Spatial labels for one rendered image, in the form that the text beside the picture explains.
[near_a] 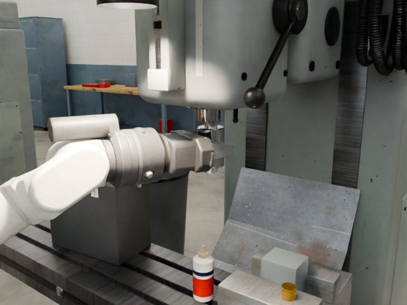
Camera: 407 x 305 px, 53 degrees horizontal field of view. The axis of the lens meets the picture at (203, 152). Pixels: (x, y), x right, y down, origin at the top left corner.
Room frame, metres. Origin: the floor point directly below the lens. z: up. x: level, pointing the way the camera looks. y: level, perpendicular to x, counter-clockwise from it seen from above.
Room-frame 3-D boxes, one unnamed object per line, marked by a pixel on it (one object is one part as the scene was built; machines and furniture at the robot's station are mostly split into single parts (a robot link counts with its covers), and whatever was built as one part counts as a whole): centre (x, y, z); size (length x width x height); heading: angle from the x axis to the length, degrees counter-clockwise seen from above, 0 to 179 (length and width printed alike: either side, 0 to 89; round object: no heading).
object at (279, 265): (0.60, -0.13, 1.04); 0.06 x 0.05 x 0.06; 55
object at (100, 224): (0.93, 0.25, 1.03); 0.22 x 0.12 x 0.20; 60
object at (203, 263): (0.71, 0.00, 0.98); 0.04 x 0.04 x 0.11
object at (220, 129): (0.69, -0.01, 1.26); 0.05 x 0.05 x 0.01
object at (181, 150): (0.64, 0.07, 1.23); 0.13 x 0.12 x 0.10; 31
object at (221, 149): (0.66, -0.03, 1.23); 0.06 x 0.02 x 0.03; 121
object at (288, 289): (0.54, -0.13, 1.05); 0.02 x 0.02 x 0.02
